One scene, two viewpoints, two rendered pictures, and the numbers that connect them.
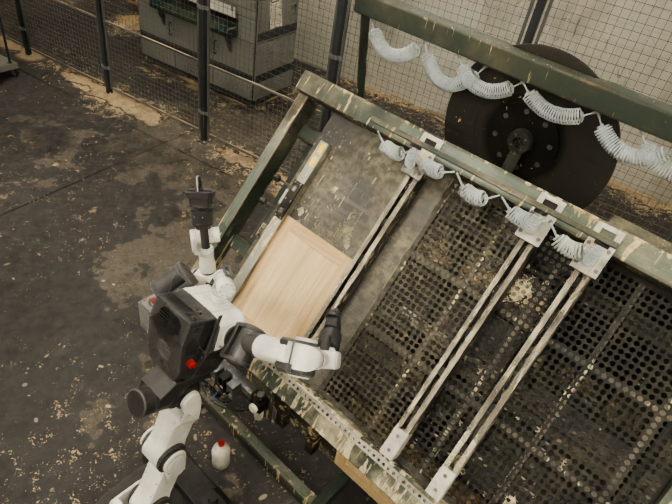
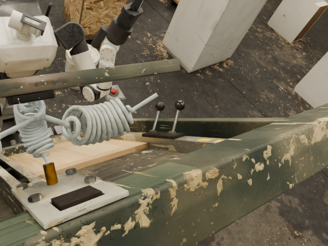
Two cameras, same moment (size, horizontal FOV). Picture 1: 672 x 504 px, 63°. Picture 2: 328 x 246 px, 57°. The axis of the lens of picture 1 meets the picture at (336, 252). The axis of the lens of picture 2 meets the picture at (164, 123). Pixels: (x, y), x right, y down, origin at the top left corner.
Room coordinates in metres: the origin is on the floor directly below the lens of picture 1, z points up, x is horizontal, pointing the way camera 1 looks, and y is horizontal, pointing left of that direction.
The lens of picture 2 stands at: (2.17, -0.46, 2.19)
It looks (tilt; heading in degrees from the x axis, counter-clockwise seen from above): 45 degrees down; 91
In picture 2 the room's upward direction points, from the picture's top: 29 degrees clockwise
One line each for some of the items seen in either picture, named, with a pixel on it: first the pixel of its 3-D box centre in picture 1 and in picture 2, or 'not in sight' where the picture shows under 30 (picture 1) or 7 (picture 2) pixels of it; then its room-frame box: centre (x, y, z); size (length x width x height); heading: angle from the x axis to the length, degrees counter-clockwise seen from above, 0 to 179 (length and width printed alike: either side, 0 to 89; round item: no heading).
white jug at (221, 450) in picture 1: (221, 452); not in sight; (1.59, 0.41, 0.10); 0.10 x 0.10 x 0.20
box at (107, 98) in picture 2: (156, 315); (109, 102); (1.80, 0.79, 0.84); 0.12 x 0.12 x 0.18; 55
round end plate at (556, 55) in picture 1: (521, 140); not in sight; (2.29, -0.71, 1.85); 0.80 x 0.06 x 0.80; 55
